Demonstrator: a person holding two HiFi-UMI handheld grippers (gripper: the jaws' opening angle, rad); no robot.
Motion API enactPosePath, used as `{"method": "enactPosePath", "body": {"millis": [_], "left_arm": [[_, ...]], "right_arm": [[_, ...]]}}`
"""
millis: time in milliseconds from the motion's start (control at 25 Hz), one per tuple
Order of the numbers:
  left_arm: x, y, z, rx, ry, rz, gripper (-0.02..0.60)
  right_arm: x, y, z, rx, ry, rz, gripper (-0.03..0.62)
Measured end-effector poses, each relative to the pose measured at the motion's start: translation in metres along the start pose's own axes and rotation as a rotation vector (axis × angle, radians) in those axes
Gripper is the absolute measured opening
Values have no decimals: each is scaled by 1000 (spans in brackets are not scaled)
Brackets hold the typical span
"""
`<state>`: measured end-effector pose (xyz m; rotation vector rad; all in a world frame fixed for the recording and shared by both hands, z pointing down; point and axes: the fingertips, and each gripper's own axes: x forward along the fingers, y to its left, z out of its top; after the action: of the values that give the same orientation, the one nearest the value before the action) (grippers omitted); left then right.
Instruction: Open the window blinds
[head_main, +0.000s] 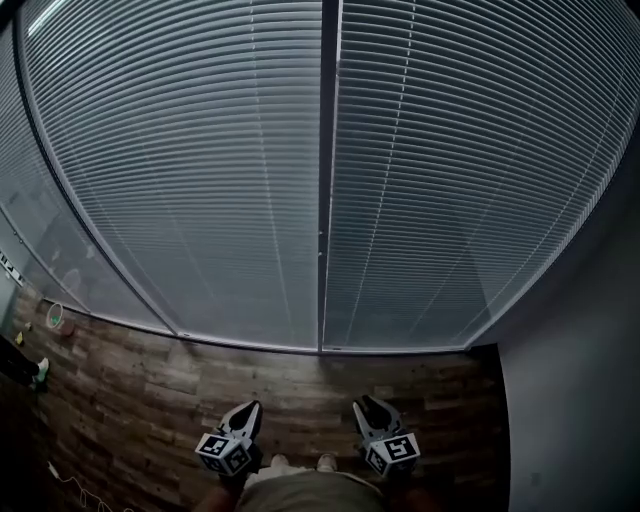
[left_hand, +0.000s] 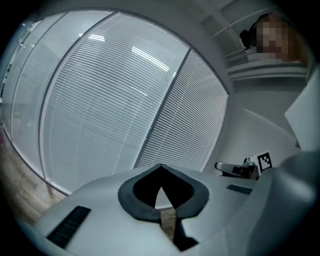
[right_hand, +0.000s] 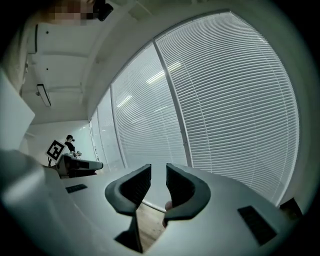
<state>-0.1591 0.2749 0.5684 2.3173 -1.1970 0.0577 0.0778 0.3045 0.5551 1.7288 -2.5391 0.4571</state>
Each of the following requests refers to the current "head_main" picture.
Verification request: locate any thin white floor cable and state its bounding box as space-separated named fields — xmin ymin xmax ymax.
xmin=46 ymin=459 xmax=136 ymax=512

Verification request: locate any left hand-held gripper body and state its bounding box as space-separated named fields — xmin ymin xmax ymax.
xmin=194 ymin=427 xmax=264 ymax=477

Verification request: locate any person's right forearm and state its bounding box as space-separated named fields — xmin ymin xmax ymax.
xmin=399 ymin=472 xmax=436 ymax=512

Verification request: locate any metal window frame post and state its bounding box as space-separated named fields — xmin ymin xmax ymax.
xmin=12 ymin=0 xmax=181 ymax=336
xmin=316 ymin=0 xmax=344 ymax=352

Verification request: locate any person's light shirt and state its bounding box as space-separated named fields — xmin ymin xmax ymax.
xmin=237 ymin=469 xmax=384 ymax=512

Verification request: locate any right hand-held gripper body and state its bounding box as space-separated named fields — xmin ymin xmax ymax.
xmin=363 ymin=428 xmax=422 ymax=477

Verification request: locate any person's left forearm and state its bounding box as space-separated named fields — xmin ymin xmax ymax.
xmin=207 ymin=472 xmax=244 ymax=512

